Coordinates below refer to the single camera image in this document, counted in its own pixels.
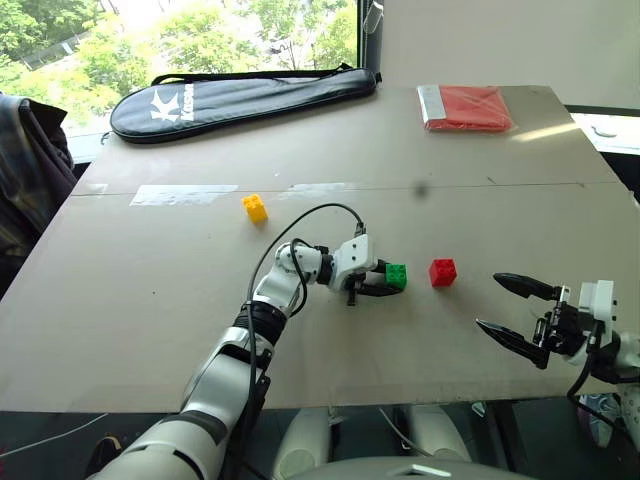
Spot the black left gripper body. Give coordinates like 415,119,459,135
345,269,387,307

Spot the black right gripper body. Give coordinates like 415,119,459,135
531,284,601,358

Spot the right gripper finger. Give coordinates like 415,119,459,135
492,272,560,302
475,318,552,371

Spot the green toy brick cube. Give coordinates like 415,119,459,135
384,262,409,292

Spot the red toy brick cube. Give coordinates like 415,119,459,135
427,257,458,289

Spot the light coloured shoe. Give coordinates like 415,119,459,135
576,391,624,449

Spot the black table leg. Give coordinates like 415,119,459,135
485,399,527,474

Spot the clear tape strip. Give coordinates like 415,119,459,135
128,184,240,208
286,182,350,197

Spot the white rounded robot leg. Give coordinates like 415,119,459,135
271,406,332,480
405,403,472,464

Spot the yellow toy brick cube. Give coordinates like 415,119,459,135
240,192,270,225

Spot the grey robot torso top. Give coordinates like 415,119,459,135
288,456,537,480

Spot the red folded cloth package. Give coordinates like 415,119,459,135
415,84,515,134

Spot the black racket bag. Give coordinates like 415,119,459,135
109,62,383,146

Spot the dark plaid jacket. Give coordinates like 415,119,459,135
0,93,79,301

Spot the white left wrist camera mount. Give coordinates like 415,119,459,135
330,233,377,292

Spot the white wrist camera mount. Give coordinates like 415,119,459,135
330,233,377,292
578,279,619,327

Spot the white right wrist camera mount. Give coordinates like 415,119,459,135
578,279,619,327

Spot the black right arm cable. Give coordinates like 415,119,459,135
565,324,626,437

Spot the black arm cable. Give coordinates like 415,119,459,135
565,324,626,437
234,202,367,480

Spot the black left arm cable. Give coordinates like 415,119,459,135
234,202,367,480

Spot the dark window frame post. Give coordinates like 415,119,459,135
359,0,386,77

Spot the thin white floor cable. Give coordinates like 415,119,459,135
0,411,111,459

